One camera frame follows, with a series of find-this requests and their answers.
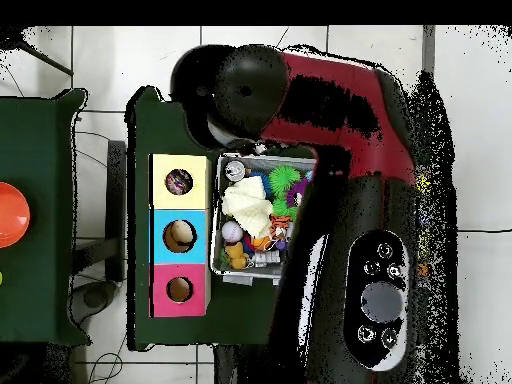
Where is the clear mesh bin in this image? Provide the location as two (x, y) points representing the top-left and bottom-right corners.
(209, 151), (317, 288)

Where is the white ball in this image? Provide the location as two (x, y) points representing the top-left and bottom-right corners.
(221, 220), (245, 244)

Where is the orange bear plush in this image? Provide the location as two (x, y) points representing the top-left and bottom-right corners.
(223, 243), (251, 271)

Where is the orange disc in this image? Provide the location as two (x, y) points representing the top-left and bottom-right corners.
(0, 182), (32, 249)

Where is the black tripod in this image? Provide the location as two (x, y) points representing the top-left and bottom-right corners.
(0, 27), (79, 77)

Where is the colourful patterned fabric toy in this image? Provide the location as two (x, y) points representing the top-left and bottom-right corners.
(166, 169), (195, 197)

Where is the dark green table cloth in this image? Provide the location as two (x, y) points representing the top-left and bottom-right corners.
(126, 86), (321, 353)

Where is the silver drink can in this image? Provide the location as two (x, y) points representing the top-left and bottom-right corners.
(224, 159), (246, 182)

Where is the dark green side table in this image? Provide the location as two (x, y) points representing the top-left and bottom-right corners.
(0, 87), (89, 347)

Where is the pale yellow cloth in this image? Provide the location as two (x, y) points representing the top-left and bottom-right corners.
(221, 175), (275, 240)

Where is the black cable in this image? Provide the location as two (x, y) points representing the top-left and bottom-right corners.
(459, 227), (512, 237)

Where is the large green spiky ball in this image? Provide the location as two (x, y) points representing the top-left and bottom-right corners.
(268, 165), (302, 197)

